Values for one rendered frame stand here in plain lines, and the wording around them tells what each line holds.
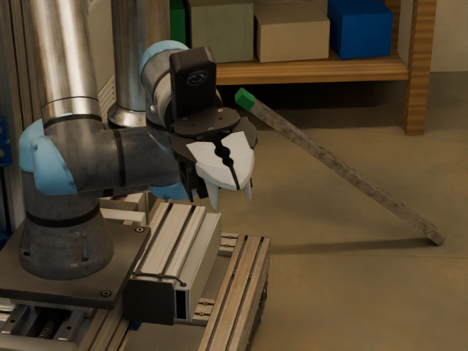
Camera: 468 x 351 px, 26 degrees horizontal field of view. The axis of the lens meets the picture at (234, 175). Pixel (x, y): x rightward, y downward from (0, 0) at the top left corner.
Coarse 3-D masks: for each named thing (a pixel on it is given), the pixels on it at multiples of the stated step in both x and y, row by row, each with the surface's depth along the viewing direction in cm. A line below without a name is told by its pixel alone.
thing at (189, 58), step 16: (208, 48) 106; (176, 64) 104; (192, 64) 104; (208, 64) 104; (176, 80) 105; (192, 80) 105; (208, 80) 107; (176, 96) 108; (192, 96) 108; (208, 96) 109; (176, 112) 110
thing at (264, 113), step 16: (240, 96) 293; (256, 112) 296; (272, 112) 299; (288, 128) 299; (304, 144) 301; (320, 160) 304; (336, 160) 306; (352, 176) 307; (368, 192) 310; (384, 192) 314; (400, 208) 313; (416, 224) 316; (432, 240) 320
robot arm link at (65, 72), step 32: (32, 0) 130; (64, 0) 129; (32, 32) 130; (64, 32) 128; (64, 64) 127; (64, 96) 126; (96, 96) 129; (64, 128) 125; (96, 128) 127; (32, 160) 128; (64, 160) 124; (96, 160) 125; (64, 192) 126
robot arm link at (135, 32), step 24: (120, 0) 144; (144, 0) 144; (168, 0) 147; (120, 24) 146; (144, 24) 145; (168, 24) 148; (120, 48) 148; (144, 48) 147; (120, 72) 150; (120, 96) 152; (144, 96) 151; (120, 120) 152; (144, 120) 151; (120, 192) 157
